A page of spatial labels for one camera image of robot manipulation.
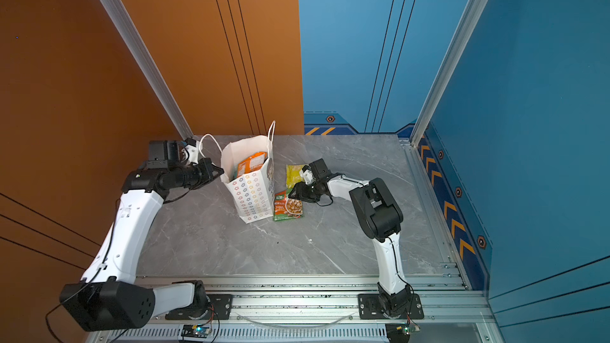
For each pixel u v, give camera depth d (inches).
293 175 41.0
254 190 31.5
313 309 29.7
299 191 34.7
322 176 31.9
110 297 15.0
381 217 22.0
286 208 37.7
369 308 28.5
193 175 24.9
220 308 29.0
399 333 27.6
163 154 22.1
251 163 34.2
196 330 27.9
